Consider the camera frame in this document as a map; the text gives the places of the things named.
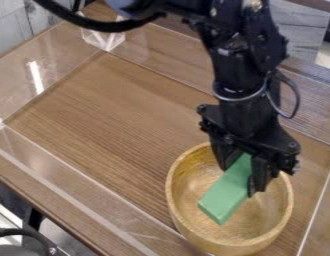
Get clear acrylic corner bracket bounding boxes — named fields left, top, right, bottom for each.
left=76, top=11, right=127, bottom=53

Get clear acrylic tray walls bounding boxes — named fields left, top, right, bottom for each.
left=0, top=18, right=330, bottom=256

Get black table leg bracket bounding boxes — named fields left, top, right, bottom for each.
left=21, top=208, right=72, bottom=256

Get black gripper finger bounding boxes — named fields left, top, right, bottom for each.
left=210, top=136, right=243, bottom=171
left=247, top=154, right=280, bottom=198

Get black cable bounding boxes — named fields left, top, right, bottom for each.
left=0, top=227, right=52, bottom=256

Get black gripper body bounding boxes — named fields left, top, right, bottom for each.
left=198, top=78, right=301, bottom=175

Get brown wooden bowl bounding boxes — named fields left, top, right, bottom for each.
left=166, top=142, right=294, bottom=256

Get green rectangular block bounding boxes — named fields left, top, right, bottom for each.
left=198, top=153, right=252, bottom=225

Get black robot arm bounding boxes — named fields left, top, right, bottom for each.
left=33, top=0, right=301, bottom=195

